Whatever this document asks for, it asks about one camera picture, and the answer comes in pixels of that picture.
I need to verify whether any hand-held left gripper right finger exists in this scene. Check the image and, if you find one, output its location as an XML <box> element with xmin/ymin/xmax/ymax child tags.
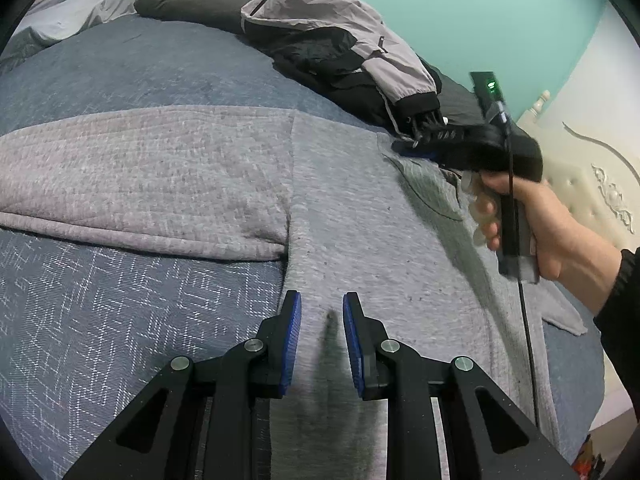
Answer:
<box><xmin>342</xmin><ymin>291</ymin><xmax>578</xmax><ymax>480</ymax></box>

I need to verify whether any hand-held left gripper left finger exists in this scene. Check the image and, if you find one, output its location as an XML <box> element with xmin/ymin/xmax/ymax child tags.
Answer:
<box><xmin>62</xmin><ymin>290</ymin><xmax>302</xmax><ymax>480</ymax></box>

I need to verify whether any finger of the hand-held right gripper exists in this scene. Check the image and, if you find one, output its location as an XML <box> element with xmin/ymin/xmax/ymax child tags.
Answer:
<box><xmin>391</xmin><ymin>139</ymin><xmax>447</xmax><ymax>162</ymax></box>
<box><xmin>412</xmin><ymin>124</ymin><xmax>472</xmax><ymax>145</ymax></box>

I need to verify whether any grey knit sweater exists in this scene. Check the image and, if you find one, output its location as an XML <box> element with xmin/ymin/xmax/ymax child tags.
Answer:
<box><xmin>0</xmin><ymin>105</ymin><xmax>589</xmax><ymax>480</ymax></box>

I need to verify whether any person's right forearm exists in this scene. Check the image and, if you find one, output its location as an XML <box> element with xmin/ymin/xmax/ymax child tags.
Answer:
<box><xmin>570</xmin><ymin>225</ymin><xmax>640</xmax><ymax>413</ymax></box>

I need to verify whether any person's right hand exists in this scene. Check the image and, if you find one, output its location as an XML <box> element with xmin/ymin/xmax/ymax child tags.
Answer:
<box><xmin>471</xmin><ymin>171</ymin><xmax>597</xmax><ymax>282</ymax></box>

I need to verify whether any cream tufted headboard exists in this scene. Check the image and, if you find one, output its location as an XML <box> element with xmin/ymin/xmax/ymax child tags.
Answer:
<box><xmin>515</xmin><ymin>2</ymin><xmax>640</xmax><ymax>413</ymax></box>

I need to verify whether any grey and black jacket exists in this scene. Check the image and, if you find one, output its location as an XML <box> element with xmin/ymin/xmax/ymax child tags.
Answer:
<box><xmin>240</xmin><ymin>0</ymin><xmax>444</xmax><ymax>137</ymax></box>

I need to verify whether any blue patterned bed cover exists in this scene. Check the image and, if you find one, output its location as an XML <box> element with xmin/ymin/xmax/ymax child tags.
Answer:
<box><xmin>0</xmin><ymin>12</ymin><xmax>622</xmax><ymax>480</ymax></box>

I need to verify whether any orange floor item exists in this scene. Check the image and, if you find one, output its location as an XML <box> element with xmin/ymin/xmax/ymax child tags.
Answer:
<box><xmin>574</xmin><ymin>434</ymin><xmax>607</xmax><ymax>472</ymax></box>

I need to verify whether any light grey crumpled sheet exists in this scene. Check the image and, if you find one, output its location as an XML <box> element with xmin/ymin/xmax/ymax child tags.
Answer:
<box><xmin>0</xmin><ymin>0</ymin><xmax>141</xmax><ymax>63</ymax></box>

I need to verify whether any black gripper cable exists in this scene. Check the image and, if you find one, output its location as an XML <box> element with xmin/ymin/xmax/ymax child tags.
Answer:
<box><xmin>499</xmin><ymin>102</ymin><xmax>542</xmax><ymax>433</ymax></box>

